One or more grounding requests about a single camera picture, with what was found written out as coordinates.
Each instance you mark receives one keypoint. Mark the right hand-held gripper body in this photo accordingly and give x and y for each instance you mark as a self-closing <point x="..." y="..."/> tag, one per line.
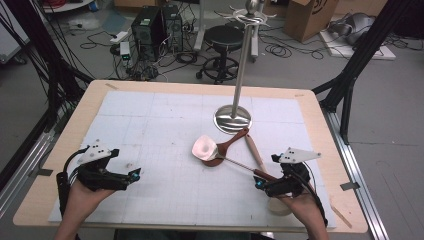
<point x="296" y="155"/>

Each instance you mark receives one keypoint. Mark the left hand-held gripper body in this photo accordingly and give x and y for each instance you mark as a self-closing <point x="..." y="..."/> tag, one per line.
<point x="96" y="151"/>

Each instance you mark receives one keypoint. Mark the beige ladle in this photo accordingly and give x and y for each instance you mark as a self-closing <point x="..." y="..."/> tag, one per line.
<point x="255" y="151"/>

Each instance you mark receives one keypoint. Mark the dark wooden spoon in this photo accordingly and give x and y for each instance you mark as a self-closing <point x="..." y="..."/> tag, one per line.
<point x="233" y="140"/>

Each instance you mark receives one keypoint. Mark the metal utensil rack stand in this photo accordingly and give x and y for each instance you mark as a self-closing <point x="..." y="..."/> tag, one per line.
<point x="241" y="66"/>

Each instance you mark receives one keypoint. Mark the person's left hand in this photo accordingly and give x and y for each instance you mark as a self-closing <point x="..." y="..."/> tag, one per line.
<point x="83" y="200"/>

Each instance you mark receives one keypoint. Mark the person's right hand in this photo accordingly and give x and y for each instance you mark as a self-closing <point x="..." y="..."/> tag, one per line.
<point x="305" y="210"/>

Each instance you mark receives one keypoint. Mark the grey tape piece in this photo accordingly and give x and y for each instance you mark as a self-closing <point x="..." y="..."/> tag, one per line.
<point x="350" y="186"/>
<point x="45" y="172"/>

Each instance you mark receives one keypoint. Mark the white grid mat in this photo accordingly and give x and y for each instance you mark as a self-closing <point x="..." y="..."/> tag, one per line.
<point x="173" y="133"/>

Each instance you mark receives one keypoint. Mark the beige tape strip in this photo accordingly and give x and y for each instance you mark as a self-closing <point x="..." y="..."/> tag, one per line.
<point x="111" y="86"/>

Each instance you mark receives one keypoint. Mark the white power supply green display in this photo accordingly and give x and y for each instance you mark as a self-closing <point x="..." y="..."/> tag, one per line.
<point x="125" y="51"/>

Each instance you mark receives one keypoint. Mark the white stand pole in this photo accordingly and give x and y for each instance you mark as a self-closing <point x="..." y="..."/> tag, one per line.
<point x="200" y="26"/>
<point x="254" y="46"/>

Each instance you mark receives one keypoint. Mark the white power strip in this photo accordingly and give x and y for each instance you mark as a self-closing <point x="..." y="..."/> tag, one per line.
<point x="119" y="36"/>

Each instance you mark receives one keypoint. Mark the large black computer tower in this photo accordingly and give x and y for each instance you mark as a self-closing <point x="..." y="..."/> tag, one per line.
<point x="146" y="30"/>

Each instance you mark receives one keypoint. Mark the black round stool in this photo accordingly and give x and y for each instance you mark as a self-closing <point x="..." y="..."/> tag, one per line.
<point x="223" y="37"/>

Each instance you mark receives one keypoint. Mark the white foam board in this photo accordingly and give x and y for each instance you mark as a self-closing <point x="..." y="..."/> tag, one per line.
<point x="383" y="53"/>

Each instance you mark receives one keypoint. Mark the slim black computer tower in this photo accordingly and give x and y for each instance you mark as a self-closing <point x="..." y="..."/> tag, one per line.
<point x="173" y="26"/>

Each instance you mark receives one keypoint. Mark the grey device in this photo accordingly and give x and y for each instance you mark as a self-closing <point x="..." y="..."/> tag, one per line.
<point x="356" y="26"/>

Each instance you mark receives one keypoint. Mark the white cabinet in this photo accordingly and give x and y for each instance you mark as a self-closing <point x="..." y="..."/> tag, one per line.
<point x="11" y="36"/>

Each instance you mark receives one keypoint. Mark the white round table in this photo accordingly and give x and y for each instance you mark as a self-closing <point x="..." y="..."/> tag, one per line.
<point x="76" y="5"/>

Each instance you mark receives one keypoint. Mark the aluminium rail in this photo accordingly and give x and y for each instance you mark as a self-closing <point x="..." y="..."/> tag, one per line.
<point x="23" y="163"/>
<point x="356" y="173"/>

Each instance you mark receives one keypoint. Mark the black frame strut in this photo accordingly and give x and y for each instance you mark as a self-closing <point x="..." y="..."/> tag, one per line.
<point x="50" y="66"/>
<point x="360" y="56"/>

